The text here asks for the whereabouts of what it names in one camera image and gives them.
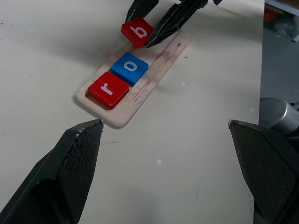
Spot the red letter r block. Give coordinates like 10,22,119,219
87,71,130,110

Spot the red letter b block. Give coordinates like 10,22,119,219
121,17,155,49

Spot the red background object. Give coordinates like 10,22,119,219
263,11,277,23

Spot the blue letter o block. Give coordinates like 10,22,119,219
111,52,150,86

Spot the silver robot body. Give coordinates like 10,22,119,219
259,97,299,136

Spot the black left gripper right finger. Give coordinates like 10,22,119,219
227,119,299,224

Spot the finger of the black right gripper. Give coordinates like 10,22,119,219
125,0,160,24
144,0,209,49

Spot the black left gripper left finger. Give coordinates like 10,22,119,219
0,119,104,224

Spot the wooden letter tray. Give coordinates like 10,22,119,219
75,28,192,128

